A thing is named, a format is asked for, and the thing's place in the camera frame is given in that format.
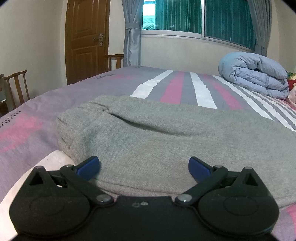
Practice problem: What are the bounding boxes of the grey sweat pants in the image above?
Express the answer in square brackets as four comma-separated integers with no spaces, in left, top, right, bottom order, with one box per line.
[56,96,295,207]

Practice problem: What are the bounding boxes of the striped pink grey bedsheet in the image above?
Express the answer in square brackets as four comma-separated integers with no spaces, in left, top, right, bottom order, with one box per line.
[1,66,295,240]

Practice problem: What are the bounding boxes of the folded light blue duvet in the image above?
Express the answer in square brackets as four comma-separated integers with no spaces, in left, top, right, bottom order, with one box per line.
[218,52,290,99]

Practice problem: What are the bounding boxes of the folded pink blanket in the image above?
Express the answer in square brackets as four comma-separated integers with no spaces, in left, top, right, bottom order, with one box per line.
[287,84,296,107]

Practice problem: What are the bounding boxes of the wooden chair by door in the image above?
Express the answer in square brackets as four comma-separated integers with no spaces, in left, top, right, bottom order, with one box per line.
[105,54,124,71]

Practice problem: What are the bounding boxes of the red patterned folded blanket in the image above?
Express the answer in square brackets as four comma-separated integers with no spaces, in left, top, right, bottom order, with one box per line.
[287,72,296,90]

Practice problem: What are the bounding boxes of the brown wooden door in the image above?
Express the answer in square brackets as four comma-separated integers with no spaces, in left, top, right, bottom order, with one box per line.
[65,0,110,85]

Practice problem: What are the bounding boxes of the window with teal blinds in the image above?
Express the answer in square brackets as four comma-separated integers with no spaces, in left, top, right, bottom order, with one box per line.
[142,1,256,50]

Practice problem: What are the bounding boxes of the grey left curtain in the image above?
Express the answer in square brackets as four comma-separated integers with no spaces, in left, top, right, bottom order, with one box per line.
[121,0,144,67]

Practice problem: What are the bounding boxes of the grey curtain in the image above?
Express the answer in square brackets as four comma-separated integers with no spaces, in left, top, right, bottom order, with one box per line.
[121,0,144,67]
[247,0,272,57]

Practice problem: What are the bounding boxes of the grey right curtain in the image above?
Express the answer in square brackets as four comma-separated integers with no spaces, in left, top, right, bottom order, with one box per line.
[247,0,272,57]

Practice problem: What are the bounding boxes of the wooden chair near wall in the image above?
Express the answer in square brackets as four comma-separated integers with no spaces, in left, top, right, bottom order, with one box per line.
[4,69,31,109]

